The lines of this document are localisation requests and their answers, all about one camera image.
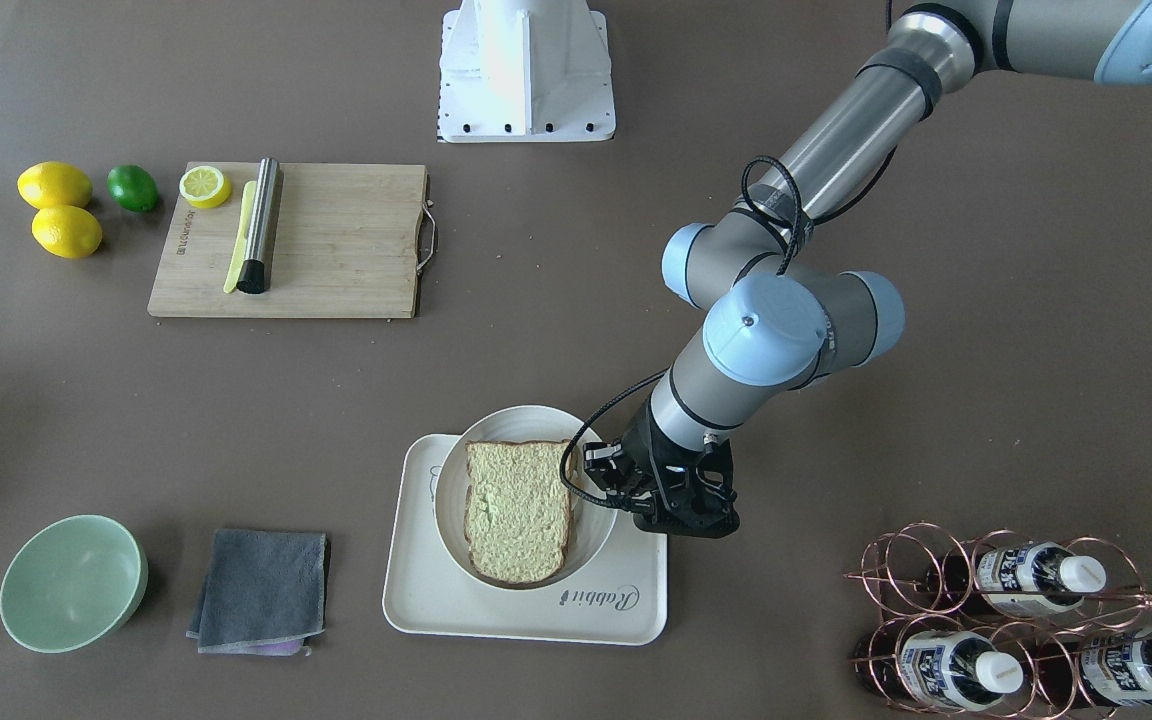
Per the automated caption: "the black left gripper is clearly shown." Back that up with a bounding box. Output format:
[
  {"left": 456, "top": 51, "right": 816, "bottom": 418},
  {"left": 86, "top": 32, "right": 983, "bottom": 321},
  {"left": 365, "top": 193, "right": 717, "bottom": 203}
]
[{"left": 582, "top": 401, "right": 740, "bottom": 538}]

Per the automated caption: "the bread slice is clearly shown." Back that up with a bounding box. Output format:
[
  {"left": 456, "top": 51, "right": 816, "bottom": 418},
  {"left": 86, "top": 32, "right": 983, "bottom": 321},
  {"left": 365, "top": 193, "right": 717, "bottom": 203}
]
[{"left": 463, "top": 441, "right": 573, "bottom": 585}]

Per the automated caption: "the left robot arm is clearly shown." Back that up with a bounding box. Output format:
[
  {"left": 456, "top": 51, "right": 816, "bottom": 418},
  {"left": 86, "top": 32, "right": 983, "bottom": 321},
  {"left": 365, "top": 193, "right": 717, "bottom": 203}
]
[{"left": 550, "top": 1, "right": 1152, "bottom": 538}]

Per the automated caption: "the cream rabbit tray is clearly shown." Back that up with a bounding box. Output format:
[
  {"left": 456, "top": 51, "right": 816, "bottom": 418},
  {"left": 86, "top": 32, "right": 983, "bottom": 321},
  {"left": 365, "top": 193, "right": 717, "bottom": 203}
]
[{"left": 381, "top": 434, "right": 668, "bottom": 646}]

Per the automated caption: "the tea bottle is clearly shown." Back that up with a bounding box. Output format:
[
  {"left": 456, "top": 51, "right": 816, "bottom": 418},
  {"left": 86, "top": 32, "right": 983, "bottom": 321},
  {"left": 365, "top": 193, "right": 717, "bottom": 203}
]
[
  {"left": 851, "top": 630, "right": 1025, "bottom": 712},
  {"left": 916, "top": 541, "right": 1108, "bottom": 620},
  {"left": 1034, "top": 626, "right": 1152, "bottom": 708}
]

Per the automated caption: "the bamboo cutting board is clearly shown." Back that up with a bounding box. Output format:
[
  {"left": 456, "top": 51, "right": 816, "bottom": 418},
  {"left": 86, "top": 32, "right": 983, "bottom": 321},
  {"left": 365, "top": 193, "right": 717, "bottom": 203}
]
[{"left": 147, "top": 161, "right": 429, "bottom": 319}]

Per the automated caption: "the grey folded cloth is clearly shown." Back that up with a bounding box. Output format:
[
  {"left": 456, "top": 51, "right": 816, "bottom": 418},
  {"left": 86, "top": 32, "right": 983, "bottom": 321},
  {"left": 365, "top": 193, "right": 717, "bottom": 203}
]
[{"left": 185, "top": 528, "right": 329, "bottom": 657}]

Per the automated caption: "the steel muddler black tip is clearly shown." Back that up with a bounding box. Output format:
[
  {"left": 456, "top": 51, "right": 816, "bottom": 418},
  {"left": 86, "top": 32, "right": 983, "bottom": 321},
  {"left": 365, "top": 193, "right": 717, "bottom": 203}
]
[{"left": 236, "top": 158, "right": 282, "bottom": 295}]

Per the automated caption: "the half lemon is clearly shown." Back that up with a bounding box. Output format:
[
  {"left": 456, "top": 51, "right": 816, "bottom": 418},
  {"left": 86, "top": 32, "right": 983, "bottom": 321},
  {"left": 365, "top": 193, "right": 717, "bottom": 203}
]
[{"left": 179, "top": 165, "right": 233, "bottom": 209}]

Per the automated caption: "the mint green bowl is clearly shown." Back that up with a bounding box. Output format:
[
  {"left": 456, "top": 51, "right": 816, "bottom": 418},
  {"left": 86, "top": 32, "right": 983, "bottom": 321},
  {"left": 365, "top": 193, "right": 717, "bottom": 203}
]
[{"left": 0, "top": 514, "right": 147, "bottom": 653}]

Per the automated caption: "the green lime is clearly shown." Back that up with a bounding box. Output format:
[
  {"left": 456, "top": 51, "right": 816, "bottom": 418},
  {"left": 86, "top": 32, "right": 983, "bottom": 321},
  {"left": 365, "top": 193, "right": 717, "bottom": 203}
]
[{"left": 106, "top": 164, "right": 159, "bottom": 213}]

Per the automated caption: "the yellow lemon lower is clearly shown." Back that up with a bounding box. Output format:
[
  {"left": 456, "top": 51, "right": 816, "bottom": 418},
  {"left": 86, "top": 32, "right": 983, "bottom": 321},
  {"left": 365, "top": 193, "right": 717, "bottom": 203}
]
[{"left": 31, "top": 205, "right": 104, "bottom": 259}]

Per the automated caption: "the yellow lemon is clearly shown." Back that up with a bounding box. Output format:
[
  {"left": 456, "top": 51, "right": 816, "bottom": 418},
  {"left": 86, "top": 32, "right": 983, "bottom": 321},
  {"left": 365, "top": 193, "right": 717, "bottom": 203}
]
[
  {"left": 31, "top": 205, "right": 104, "bottom": 259},
  {"left": 17, "top": 161, "right": 93, "bottom": 210}
]

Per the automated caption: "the yellow lemon upper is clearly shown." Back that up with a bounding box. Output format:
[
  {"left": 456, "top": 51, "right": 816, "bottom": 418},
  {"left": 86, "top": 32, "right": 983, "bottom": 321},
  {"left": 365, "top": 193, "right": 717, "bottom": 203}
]
[{"left": 17, "top": 161, "right": 93, "bottom": 210}]

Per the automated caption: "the copper wire bottle rack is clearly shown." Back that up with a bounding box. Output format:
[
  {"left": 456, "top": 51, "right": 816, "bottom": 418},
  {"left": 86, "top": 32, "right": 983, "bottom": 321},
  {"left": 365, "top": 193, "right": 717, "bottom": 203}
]
[{"left": 852, "top": 521, "right": 1152, "bottom": 719}]

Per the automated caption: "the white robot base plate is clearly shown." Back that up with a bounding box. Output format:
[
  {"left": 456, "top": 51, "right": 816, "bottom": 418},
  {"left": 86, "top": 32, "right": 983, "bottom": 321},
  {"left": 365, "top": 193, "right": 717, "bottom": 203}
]
[{"left": 435, "top": 1, "right": 617, "bottom": 143}]

